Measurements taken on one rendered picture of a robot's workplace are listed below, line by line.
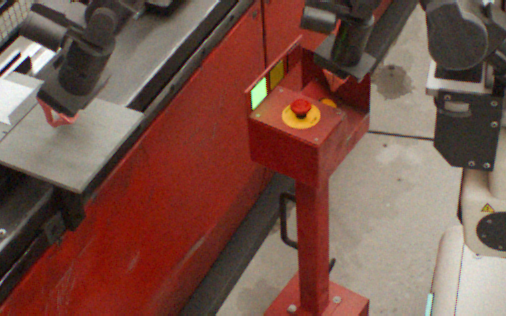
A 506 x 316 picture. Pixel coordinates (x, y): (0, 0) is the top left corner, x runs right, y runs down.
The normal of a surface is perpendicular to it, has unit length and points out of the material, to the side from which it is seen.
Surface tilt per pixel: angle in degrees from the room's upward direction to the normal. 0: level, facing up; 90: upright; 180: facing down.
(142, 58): 0
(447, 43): 81
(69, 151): 0
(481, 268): 0
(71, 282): 90
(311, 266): 90
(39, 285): 90
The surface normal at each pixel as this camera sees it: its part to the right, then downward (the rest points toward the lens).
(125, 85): -0.06, -0.70
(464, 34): -0.12, 0.59
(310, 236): -0.55, 0.61
